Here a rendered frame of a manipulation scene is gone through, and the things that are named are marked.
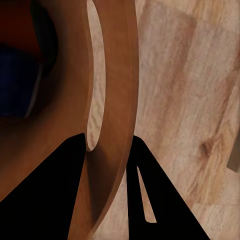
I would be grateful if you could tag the can of soda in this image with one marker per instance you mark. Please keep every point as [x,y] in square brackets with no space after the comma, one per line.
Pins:
[26,25]
[19,80]

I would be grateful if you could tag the trash can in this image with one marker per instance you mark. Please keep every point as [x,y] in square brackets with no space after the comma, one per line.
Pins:
[62,106]

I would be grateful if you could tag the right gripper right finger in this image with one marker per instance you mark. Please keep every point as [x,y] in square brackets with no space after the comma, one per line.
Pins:
[174,219]

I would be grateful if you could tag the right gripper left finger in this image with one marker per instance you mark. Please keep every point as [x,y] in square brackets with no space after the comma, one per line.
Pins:
[41,206]

